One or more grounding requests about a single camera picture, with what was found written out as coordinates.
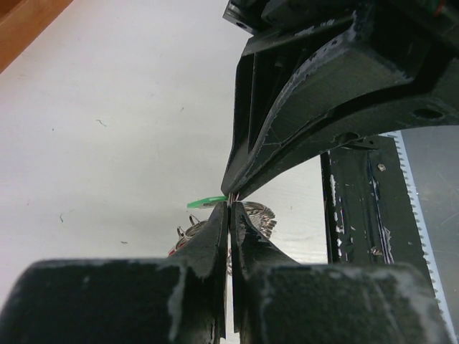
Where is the white cable duct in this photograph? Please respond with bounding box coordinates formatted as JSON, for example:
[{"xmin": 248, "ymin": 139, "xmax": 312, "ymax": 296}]
[{"xmin": 380, "ymin": 130, "xmax": 458, "ymax": 343}]

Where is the green key tag with key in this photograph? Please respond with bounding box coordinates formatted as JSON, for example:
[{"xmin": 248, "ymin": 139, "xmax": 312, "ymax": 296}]
[{"xmin": 186, "ymin": 196, "xmax": 228, "ymax": 209}]

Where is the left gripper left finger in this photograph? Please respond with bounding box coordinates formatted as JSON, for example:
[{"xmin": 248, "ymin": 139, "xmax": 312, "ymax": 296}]
[{"xmin": 1, "ymin": 203, "xmax": 229, "ymax": 343}]

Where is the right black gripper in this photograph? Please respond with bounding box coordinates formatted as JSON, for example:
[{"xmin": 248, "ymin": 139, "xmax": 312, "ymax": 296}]
[{"xmin": 222, "ymin": 1, "xmax": 458, "ymax": 198}]

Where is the wooden compartment tray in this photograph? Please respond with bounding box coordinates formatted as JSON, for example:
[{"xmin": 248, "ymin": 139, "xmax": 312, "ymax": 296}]
[{"xmin": 1, "ymin": 0, "xmax": 72, "ymax": 72}]

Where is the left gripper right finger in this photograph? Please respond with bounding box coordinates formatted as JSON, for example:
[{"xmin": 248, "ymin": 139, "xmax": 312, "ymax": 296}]
[{"xmin": 230, "ymin": 202, "xmax": 451, "ymax": 343}]

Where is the small red key tag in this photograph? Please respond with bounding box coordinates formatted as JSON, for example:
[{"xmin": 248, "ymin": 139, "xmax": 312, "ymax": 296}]
[{"xmin": 168, "ymin": 241, "xmax": 186, "ymax": 256}]

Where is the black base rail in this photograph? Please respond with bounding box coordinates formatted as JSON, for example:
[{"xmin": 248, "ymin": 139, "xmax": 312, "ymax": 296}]
[{"xmin": 320, "ymin": 135, "xmax": 431, "ymax": 266}]

